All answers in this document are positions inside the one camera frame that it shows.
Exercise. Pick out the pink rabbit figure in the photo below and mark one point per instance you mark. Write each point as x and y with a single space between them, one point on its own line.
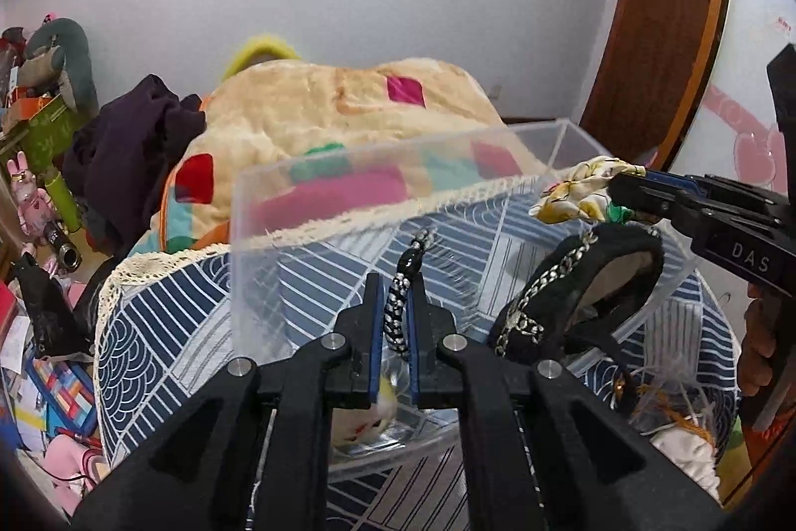
34 207

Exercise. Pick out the clear plastic storage box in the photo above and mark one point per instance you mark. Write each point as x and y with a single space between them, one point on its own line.
306 232

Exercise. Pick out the green storage box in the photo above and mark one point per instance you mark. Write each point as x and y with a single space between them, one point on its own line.
44 138

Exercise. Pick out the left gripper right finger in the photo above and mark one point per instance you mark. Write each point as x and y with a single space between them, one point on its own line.
541 452

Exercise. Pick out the green cylinder bottle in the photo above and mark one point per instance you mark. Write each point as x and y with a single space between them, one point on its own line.
63 200

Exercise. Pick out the cream drawstring pouch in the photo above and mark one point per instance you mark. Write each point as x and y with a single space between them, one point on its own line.
679 421

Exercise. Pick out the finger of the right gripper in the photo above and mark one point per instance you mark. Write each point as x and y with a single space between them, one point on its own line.
665 204
675 182

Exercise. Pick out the grey plush dinosaur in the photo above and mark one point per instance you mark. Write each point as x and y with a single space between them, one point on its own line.
57 57

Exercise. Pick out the beige patchwork blanket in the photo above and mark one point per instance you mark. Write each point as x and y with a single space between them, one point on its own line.
277 110

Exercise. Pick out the wooden door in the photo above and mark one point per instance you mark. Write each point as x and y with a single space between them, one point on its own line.
654 71

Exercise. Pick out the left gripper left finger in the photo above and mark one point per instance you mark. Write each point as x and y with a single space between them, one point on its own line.
250 450

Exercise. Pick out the floral fabric scrunchie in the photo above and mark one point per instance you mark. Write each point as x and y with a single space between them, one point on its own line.
581 193

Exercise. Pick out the dark purple clothing pile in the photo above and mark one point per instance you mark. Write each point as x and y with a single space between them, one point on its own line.
118 163

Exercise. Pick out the person's right hand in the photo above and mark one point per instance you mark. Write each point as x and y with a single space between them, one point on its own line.
754 366

